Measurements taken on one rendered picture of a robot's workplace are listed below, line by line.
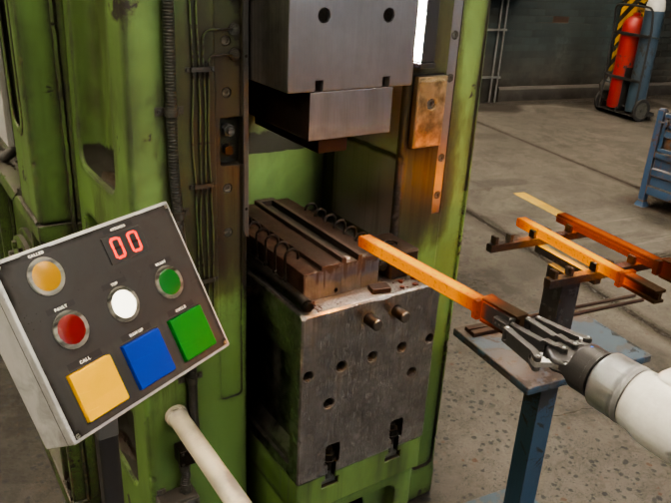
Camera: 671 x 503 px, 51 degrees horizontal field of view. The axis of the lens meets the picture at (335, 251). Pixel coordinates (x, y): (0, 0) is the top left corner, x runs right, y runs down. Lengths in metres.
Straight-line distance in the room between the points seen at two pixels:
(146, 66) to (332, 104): 0.35
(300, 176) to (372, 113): 0.57
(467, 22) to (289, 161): 0.60
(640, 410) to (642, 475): 1.73
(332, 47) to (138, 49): 0.36
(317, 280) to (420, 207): 0.43
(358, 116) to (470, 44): 0.47
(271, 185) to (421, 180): 0.43
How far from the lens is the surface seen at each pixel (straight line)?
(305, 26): 1.34
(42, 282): 1.08
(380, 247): 1.43
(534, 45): 9.19
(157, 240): 1.22
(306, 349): 1.50
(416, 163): 1.76
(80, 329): 1.10
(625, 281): 1.67
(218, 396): 1.71
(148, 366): 1.15
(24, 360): 1.08
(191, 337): 1.21
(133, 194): 1.42
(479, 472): 2.55
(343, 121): 1.42
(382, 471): 1.87
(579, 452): 2.76
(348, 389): 1.63
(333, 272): 1.52
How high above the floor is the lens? 1.62
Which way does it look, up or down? 23 degrees down
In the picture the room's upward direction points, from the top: 3 degrees clockwise
